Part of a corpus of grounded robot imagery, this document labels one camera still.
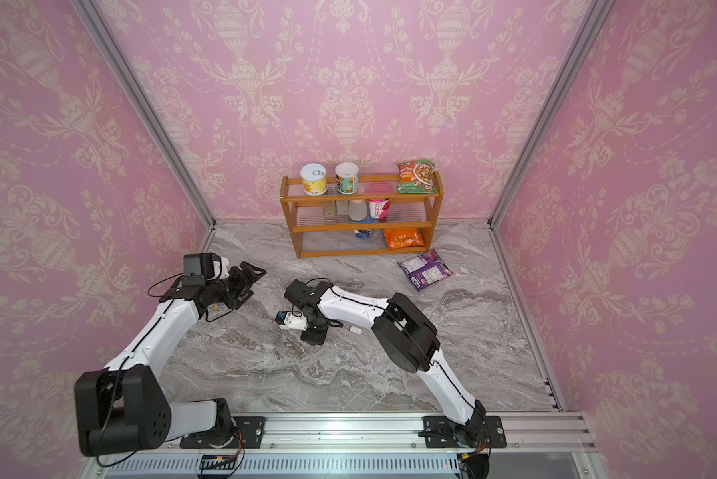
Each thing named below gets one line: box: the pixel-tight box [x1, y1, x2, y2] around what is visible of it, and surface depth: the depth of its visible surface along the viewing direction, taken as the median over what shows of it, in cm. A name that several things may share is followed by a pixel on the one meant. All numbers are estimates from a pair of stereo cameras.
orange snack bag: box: [383, 227, 426, 250], surface depth 112 cm
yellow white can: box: [299, 162, 329, 197], surface depth 88 cm
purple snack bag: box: [397, 248, 455, 292], surface depth 105 cm
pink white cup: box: [368, 198, 392, 219], surface depth 99 cm
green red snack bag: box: [395, 159, 437, 195], surface depth 91 cm
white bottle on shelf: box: [348, 199, 368, 222], surface depth 102 cm
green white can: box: [335, 161, 360, 195], surface depth 89 cm
